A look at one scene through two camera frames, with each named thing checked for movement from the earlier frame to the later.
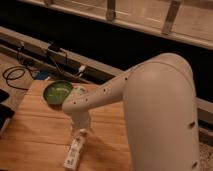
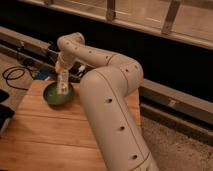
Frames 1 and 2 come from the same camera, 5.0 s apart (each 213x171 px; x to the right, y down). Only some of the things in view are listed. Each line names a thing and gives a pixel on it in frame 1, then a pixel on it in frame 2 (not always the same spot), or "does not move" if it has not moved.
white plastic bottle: (71, 158) to (62, 82)
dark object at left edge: (6, 111) does not move
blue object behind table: (42, 75) does not move
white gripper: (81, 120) to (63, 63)
